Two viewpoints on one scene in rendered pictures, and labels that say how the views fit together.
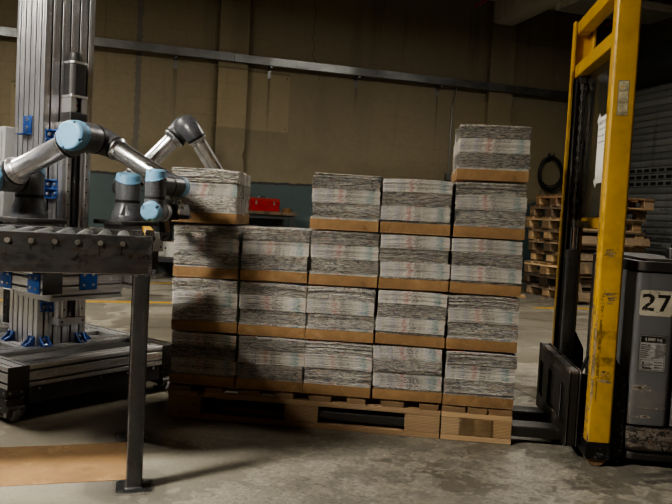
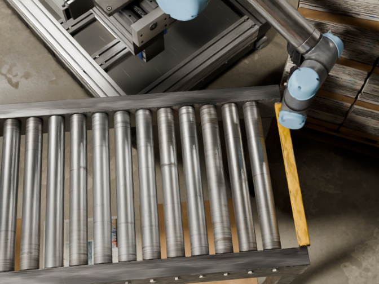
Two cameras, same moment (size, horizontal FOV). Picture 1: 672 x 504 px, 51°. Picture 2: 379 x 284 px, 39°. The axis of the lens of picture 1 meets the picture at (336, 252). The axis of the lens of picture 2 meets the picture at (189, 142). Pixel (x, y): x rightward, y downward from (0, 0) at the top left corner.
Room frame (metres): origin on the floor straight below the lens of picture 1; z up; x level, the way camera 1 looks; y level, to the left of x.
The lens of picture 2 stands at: (1.82, 0.83, 2.22)
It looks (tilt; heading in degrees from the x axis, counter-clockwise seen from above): 65 degrees down; 11
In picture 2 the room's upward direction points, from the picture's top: 1 degrees clockwise
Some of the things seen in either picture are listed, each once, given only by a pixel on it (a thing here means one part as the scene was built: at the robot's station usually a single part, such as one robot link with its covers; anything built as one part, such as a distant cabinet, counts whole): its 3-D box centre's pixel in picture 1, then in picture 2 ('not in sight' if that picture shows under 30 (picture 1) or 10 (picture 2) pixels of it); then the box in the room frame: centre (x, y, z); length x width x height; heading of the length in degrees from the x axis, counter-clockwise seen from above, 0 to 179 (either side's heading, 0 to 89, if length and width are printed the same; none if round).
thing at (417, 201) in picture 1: (415, 208); not in sight; (3.05, -0.33, 0.95); 0.38 x 0.29 x 0.23; 174
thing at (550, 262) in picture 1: (586, 247); not in sight; (9.09, -3.23, 0.65); 1.33 x 0.94 x 1.30; 111
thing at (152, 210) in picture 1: (154, 210); (294, 107); (2.59, 0.68, 0.88); 0.11 x 0.08 x 0.09; 177
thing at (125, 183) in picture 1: (128, 186); not in sight; (3.39, 1.02, 0.98); 0.13 x 0.12 x 0.14; 23
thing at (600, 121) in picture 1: (599, 138); not in sight; (2.97, -1.08, 1.27); 0.57 x 0.01 x 0.65; 174
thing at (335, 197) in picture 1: (349, 204); not in sight; (3.08, -0.05, 0.95); 0.38 x 0.29 x 0.23; 174
